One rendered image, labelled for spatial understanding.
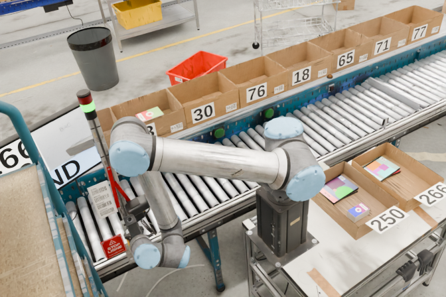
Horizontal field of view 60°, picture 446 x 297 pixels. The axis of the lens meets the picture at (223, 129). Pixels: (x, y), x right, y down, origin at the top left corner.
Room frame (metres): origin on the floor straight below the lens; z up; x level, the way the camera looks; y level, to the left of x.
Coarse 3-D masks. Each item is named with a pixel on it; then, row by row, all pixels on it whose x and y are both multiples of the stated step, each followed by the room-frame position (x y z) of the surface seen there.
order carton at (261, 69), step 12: (252, 60) 2.57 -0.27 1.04; (264, 60) 2.61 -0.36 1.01; (228, 72) 2.48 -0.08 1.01; (240, 72) 2.53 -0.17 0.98; (252, 72) 2.57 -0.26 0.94; (264, 72) 2.61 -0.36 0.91; (276, 72) 2.48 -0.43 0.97; (240, 84) 2.51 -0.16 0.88; (252, 84) 2.23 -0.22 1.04; (276, 84) 2.31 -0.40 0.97; (240, 96) 2.19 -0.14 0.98; (240, 108) 2.19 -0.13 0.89
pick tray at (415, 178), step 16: (384, 144) 1.73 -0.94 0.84; (352, 160) 1.61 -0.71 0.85; (368, 160) 1.68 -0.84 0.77; (400, 160) 1.64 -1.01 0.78; (416, 160) 1.56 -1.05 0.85; (368, 176) 1.50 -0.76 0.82; (400, 176) 1.54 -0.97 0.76; (416, 176) 1.52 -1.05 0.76; (432, 176) 1.46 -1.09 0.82; (400, 192) 1.42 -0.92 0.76; (416, 192) 1.41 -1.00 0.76; (400, 208) 1.30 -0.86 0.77
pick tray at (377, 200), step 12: (336, 168) 1.59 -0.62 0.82; (348, 168) 1.58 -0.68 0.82; (360, 180) 1.50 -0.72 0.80; (360, 192) 1.45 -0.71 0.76; (372, 192) 1.42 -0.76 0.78; (384, 192) 1.36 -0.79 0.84; (324, 204) 1.35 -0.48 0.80; (336, 204) 1.38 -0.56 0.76; (348, 204) 1.37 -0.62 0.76; (372, 204) 1.36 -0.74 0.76; (384, 204) 1.34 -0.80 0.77; (396, 204) 1.27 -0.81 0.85; (336, 216) 1.27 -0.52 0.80; (372, 216) 1.28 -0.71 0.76; (348, 228) 1.20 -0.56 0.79; (360, 228) 1.16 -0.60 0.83
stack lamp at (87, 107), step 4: (88, 96) 1.24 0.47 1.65; (80, 100) 1.23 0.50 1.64; (84, 100) 1.23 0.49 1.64; (88, 100) 1.23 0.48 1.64; (92, 100) 1.25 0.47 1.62; (80, 104) 1.23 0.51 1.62; (84, 104) 1.23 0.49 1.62; (88, 104) 1.23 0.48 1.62; (92, 104) 1.24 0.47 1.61; (84, 108) 1.23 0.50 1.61; (88, 108) 1.23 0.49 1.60; (92, 108) 1.24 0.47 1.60
